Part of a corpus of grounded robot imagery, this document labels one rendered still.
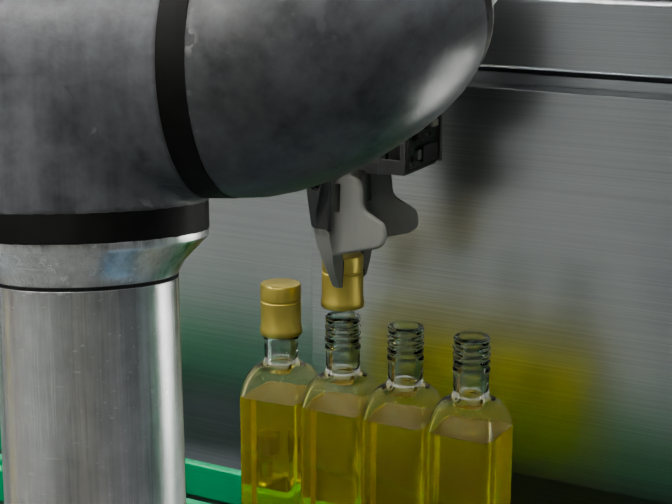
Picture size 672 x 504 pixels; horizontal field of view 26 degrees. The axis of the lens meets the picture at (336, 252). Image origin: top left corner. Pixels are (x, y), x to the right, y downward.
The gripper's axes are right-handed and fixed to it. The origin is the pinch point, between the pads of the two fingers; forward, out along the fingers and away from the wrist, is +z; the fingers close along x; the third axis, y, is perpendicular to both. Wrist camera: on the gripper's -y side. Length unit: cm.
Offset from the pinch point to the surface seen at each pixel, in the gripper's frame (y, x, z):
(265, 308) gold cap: -6.3, -1.7, 4.2
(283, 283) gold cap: -5.4, -0.1, 2.3
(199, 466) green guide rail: -16.5, 3.1, 22.1
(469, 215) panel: 6.2, 11.8, -2.3
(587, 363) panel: 17.2, 11.7, 9.3
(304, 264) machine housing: -11.9, 14.9, 5.1
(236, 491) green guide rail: -12.5, 3.1, 23.7
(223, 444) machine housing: -21.4, 14.9, 25.1
